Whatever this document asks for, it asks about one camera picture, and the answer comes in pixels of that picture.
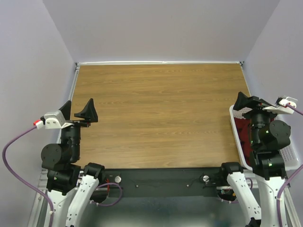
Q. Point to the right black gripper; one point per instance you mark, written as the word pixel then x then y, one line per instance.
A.
pixel 254 102

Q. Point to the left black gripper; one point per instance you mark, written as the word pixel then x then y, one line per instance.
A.
pixel 89 112

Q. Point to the dark red t shirt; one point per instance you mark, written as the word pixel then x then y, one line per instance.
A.
pixel 243 130

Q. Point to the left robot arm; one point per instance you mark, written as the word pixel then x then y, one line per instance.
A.
pixel 69 186

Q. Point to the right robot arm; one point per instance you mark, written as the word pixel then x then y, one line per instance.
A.
pixel 270 210

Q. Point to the white plastic basket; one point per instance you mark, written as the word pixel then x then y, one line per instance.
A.
pixel 270 142

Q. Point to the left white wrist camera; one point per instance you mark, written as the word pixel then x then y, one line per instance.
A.
pixel 51 120

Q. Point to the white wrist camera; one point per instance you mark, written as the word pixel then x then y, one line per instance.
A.
pixel 281 105
pixel 51 120

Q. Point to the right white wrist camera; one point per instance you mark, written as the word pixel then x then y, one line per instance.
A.
pixel 281 105

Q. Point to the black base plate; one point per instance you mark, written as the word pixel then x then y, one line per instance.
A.
pixel 166 182

